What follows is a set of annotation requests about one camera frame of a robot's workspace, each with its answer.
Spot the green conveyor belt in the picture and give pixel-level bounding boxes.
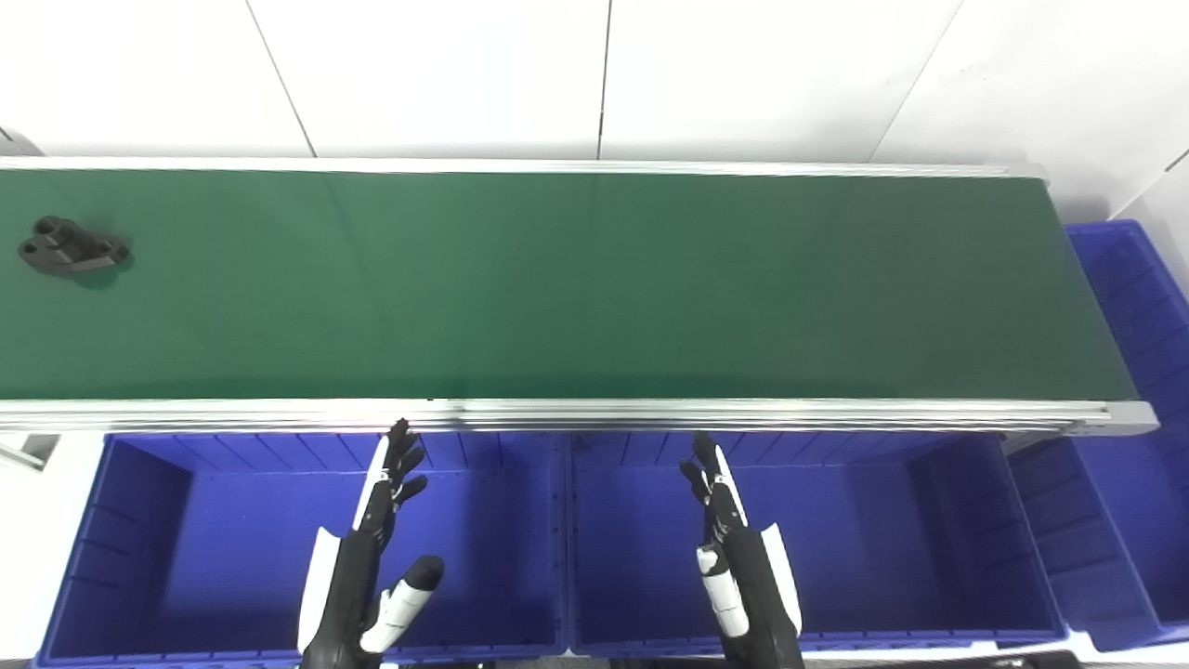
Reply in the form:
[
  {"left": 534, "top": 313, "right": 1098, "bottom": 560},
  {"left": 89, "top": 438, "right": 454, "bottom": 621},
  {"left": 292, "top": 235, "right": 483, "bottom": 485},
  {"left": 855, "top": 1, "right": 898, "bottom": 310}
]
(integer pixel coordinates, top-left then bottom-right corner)
[
  {"left": 0, "top": 170, "right": 1139, "bottom": 402},
  {"left": 0, "top": 156, "right": 1160, "bottom": 439}
]

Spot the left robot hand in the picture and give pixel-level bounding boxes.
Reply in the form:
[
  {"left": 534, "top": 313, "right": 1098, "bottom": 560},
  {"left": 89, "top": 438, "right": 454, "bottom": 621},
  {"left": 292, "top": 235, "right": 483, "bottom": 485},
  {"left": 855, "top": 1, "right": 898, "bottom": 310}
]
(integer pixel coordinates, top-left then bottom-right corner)
[{"left": 297, "top": 418, "right": 444, "bottom": 669}]

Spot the blue plastic bin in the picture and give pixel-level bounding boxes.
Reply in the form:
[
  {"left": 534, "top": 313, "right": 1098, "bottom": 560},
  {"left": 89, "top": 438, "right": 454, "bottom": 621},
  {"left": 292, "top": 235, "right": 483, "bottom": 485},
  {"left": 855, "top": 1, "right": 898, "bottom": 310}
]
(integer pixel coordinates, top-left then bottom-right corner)
[
  {"left": 567, "top": 432, "right": 1069, "bottom": 657},
  {"left": 33, "top": 432, "right": 569, "bottom": 669},
  {"left": 1008, "top": 220, "right": 1189, "bottom": 651}
]

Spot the black flange part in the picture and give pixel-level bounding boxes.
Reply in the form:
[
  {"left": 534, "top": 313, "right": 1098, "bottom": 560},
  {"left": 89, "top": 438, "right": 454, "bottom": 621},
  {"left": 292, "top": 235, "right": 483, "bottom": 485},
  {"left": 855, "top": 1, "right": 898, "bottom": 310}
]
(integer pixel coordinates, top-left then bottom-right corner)
[{"left": 19, "top": 216, "right": 131, "bottom": 275}]

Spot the aluminium conveyor leg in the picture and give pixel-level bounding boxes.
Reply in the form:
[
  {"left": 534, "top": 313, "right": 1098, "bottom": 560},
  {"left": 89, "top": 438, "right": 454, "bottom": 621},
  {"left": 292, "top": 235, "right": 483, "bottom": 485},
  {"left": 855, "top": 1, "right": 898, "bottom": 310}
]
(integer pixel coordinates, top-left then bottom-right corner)
[{"left": 0, "top": 435, "right": 59, "bottom": 471}]

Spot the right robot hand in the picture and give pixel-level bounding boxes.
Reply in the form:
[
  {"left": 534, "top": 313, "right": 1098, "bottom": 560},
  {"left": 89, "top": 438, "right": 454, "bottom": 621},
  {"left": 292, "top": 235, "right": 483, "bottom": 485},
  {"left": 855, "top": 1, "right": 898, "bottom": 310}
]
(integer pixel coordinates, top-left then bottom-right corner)
[{"left": 678, "top": 432, "right": 804, "bottom": 669}]

